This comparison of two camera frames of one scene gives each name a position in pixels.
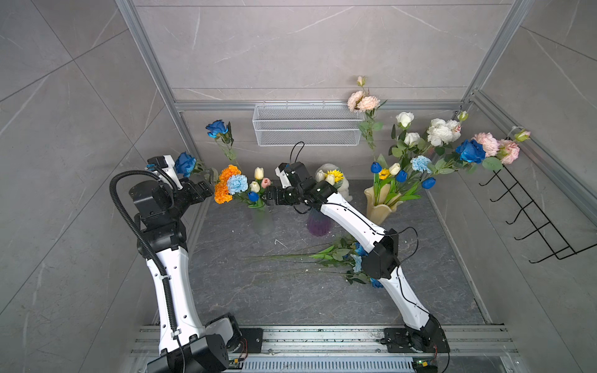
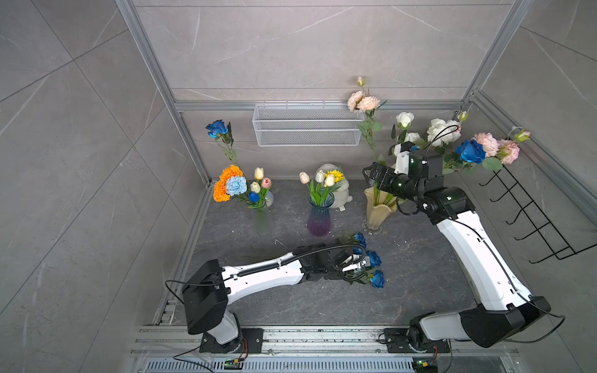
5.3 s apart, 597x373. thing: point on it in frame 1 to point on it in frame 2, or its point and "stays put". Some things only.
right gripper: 271,192 to 386,174
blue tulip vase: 253,196 stays put
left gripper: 186,191 to 343,274
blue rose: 222,134 stays put
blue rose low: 376,283 stays put
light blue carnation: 237,183 stays put
